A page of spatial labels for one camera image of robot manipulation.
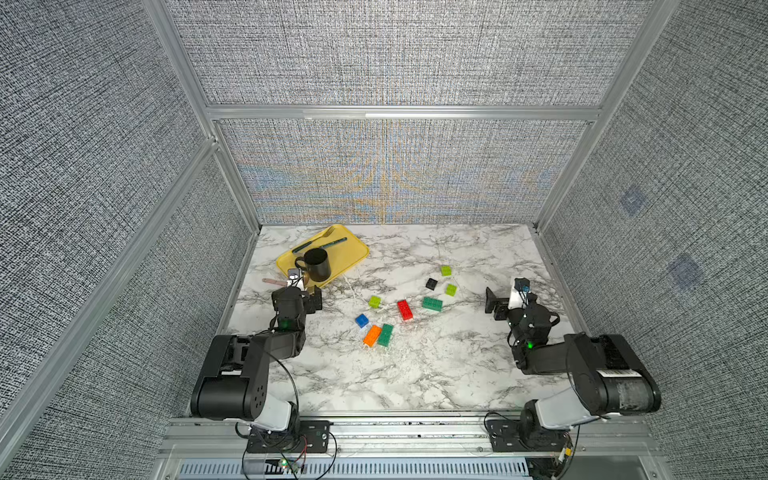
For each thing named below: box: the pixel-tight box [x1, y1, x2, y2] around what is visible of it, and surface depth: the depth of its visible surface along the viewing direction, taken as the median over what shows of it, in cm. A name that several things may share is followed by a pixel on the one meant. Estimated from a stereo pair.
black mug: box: [294, 247, 331, 282], surface depth 102 cm
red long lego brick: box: [397, 299, 413, 321], surface depth 97 cm
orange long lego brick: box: [362, 325, 382, 348], surface depth 92 cm
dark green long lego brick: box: [422, 297, 443, 312], surface depth 99 cm
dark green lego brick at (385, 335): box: [377, 324, 394, 347], surface depth 92 cm
